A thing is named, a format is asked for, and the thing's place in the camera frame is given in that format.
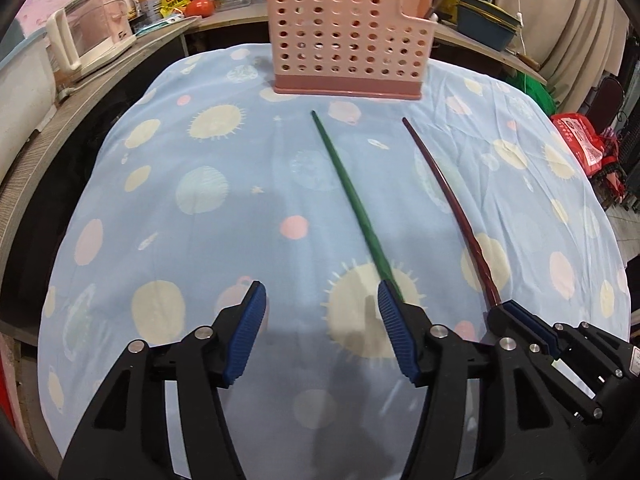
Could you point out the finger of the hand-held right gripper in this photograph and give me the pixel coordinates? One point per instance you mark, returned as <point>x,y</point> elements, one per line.
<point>575,340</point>
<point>500,320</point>

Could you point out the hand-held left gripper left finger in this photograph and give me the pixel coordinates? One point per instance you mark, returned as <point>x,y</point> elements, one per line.
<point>245,330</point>

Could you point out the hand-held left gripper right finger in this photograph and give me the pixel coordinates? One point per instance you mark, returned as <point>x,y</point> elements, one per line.
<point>395,330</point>

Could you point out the dark red chopstick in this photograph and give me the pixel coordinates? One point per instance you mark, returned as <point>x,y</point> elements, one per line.
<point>450,200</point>

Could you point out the green chopstick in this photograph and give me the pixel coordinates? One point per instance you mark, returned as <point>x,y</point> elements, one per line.
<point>350,195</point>

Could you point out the pink perforated utensil holder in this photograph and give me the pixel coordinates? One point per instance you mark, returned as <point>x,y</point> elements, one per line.
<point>345,35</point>

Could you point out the blue printed blanket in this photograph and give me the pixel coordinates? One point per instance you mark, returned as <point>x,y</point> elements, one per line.
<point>200,210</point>

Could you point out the red plastic bag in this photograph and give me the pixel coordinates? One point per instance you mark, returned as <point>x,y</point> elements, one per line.
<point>580,142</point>

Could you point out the green plastic bag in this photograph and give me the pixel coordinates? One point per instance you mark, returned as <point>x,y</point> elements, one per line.
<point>532,92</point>

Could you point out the wood-grain side counter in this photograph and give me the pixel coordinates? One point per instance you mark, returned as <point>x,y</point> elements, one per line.
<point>75,110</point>

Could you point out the blue square bowl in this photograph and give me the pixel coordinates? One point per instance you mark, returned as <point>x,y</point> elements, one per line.
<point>482,30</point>

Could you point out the beige curtain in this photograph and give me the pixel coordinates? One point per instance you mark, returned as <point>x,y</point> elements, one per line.
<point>565,20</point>

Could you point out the yellow square bowl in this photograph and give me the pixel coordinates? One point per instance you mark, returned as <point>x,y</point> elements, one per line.
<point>492,7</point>

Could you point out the white foam box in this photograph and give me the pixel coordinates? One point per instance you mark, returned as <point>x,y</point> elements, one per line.
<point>22,110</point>

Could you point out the wooden desk grey top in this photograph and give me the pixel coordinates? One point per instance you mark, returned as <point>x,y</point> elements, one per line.
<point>235,16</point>

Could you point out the wet wipes pack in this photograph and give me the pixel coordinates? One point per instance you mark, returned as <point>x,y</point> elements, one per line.
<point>157,25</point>

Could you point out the yellow enamel pot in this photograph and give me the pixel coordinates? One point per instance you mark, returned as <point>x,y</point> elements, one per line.
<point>449,5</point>

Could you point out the large red tomato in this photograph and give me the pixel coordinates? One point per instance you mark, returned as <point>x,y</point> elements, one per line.
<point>199,6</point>

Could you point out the glass kettle white base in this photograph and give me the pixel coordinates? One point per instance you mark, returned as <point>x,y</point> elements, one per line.
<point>85,35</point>

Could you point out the yellow tin can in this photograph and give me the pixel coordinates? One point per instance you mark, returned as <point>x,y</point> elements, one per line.
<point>151,4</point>

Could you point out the light blue container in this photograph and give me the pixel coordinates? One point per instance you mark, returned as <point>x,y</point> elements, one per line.
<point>20,52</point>

